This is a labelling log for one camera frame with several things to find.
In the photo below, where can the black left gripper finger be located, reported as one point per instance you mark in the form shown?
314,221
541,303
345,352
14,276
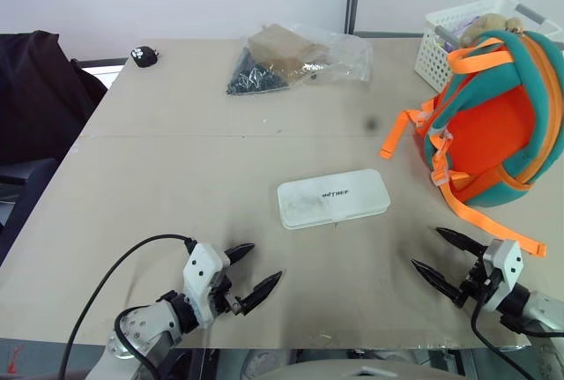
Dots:
262,292
240,252

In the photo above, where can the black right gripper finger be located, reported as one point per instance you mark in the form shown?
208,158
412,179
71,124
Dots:
440,280
462,242

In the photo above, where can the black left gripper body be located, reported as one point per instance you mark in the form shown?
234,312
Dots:
224,296

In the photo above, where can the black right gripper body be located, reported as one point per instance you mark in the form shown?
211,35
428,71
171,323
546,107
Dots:
478,287

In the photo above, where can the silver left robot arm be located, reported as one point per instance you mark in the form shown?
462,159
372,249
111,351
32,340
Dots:
145,325

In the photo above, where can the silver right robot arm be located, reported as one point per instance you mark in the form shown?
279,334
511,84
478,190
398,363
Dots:
544,309

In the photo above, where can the white rectangular case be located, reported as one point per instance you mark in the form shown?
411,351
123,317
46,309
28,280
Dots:
332,198

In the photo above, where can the orange and teal backpack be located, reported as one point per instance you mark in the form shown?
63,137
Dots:
493,124

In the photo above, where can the bag of black screws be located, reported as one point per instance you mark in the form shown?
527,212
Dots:
253,78

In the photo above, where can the white plastic lattice basket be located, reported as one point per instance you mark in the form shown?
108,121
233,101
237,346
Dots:
434,60

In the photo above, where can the brown paper package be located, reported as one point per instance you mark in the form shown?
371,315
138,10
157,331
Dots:
284,51

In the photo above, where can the purple item in basket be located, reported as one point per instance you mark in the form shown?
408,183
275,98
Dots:
462,29

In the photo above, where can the small black round object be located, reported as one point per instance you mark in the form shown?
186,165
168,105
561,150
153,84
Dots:
144,57

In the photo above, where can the brown plush toy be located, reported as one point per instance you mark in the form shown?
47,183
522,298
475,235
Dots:
487,25

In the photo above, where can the clear plastic bag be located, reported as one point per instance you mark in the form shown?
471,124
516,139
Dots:
348,56

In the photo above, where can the black cloth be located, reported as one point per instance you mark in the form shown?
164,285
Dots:
35,89

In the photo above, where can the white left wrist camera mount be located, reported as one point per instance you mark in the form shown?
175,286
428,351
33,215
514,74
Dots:
202,267

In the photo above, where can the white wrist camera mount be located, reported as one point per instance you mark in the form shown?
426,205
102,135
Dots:
511,265
202,267

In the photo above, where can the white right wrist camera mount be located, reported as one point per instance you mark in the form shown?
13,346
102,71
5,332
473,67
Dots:
511,265

